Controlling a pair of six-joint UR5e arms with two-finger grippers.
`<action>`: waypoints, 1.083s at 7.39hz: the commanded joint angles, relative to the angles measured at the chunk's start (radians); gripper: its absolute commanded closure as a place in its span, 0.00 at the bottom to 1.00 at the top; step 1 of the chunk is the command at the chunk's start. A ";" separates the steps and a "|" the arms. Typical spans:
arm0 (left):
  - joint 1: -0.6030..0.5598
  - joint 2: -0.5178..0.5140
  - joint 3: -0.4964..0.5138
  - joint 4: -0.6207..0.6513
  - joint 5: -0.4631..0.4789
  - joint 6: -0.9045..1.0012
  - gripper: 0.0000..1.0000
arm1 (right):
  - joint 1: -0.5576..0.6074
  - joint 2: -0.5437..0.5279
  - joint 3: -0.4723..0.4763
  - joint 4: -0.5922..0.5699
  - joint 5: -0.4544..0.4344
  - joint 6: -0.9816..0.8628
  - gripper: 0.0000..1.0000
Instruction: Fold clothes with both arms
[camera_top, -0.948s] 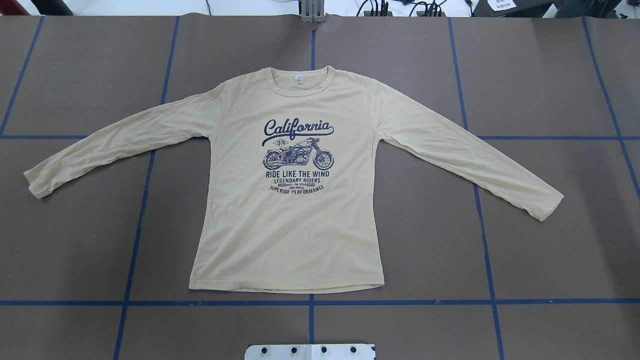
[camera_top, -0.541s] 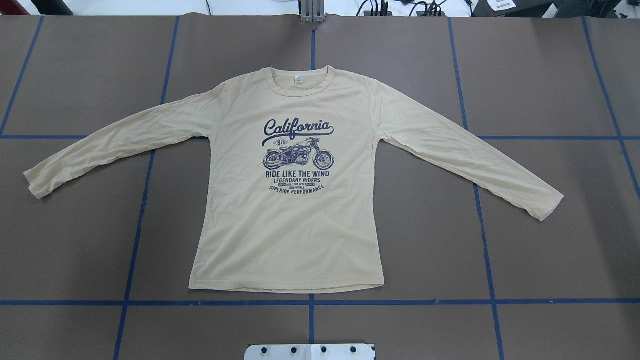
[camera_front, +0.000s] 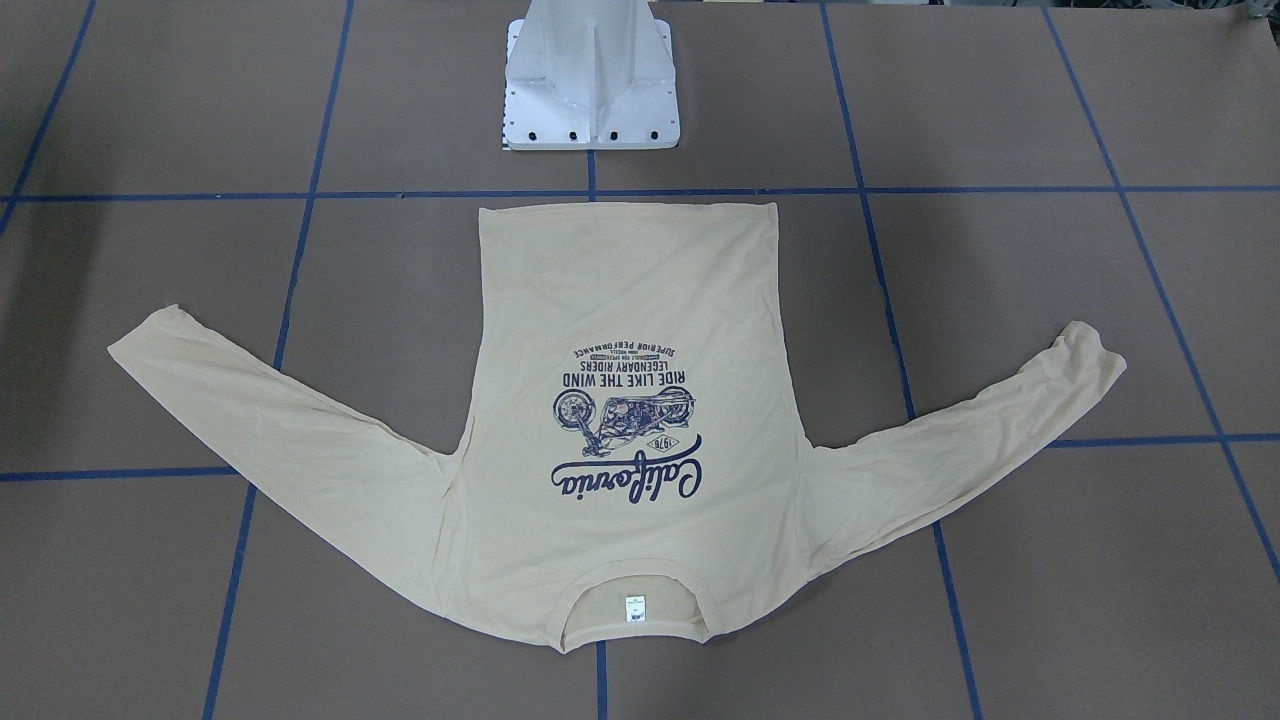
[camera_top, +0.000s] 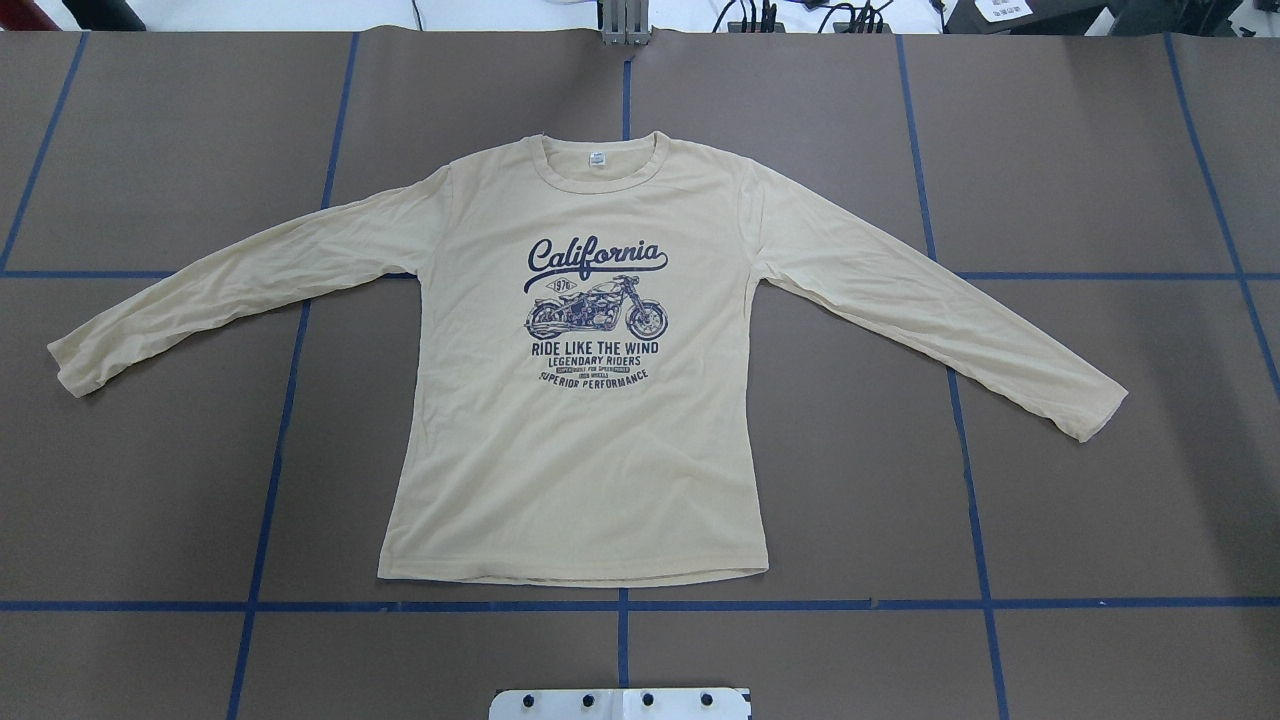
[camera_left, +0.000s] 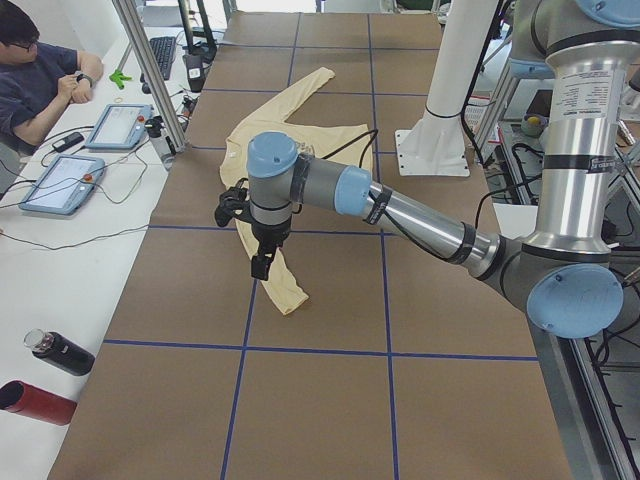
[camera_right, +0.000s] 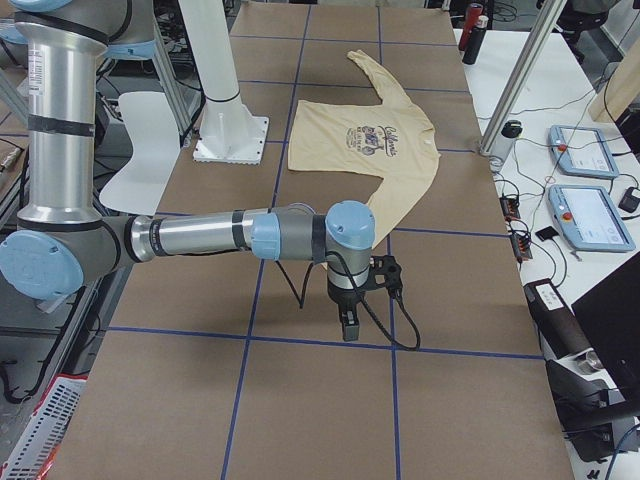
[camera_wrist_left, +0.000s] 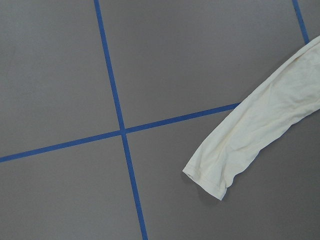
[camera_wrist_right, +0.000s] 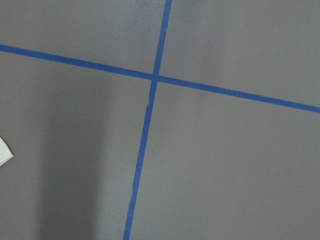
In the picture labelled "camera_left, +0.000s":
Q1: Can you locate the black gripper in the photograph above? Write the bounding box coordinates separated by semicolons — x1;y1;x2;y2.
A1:
251;223;290;279

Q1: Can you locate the clear bottle with black cap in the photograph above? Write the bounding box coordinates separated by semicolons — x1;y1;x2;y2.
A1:
144;116;176;171

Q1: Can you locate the brown paper table cover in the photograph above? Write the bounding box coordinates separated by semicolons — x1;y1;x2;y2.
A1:
50;13;571;479

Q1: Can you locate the far blue teach pendant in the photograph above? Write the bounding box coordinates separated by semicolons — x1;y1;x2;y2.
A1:
84;104;153;151

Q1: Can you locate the blue teach pendant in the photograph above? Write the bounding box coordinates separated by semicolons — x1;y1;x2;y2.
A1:
19;154;106;216
84;104;153;151

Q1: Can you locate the near blue teach pendant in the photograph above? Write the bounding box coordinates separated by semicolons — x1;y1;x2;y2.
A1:
19;154;106;216

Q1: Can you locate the black monitor stand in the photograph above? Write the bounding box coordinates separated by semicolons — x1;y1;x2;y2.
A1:
177;0;217;64

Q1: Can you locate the black water bottle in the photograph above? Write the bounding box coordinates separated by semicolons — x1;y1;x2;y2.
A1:
23;329;95;376

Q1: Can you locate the black smartphone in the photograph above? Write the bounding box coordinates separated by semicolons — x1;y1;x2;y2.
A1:
52;132;85;153

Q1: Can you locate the green plastic tool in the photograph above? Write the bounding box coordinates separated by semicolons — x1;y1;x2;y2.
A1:
109;70;132;90

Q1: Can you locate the black keyboard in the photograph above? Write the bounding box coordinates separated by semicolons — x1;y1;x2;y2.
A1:
149;36;177;80

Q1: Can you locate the red cylindrical bottle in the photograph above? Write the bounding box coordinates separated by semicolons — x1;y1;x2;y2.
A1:
1;380;77;426

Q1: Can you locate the seated person in navy shirt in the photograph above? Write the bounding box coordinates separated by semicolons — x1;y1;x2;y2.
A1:
1;1;103;156

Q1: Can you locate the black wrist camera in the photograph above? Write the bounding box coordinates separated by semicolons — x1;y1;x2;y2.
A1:
214;178;252;227

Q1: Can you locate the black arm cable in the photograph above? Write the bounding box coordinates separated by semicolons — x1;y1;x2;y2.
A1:
319;128;541;261

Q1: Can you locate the aluminium frame post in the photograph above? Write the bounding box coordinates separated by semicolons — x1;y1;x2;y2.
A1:
112;0;186;153

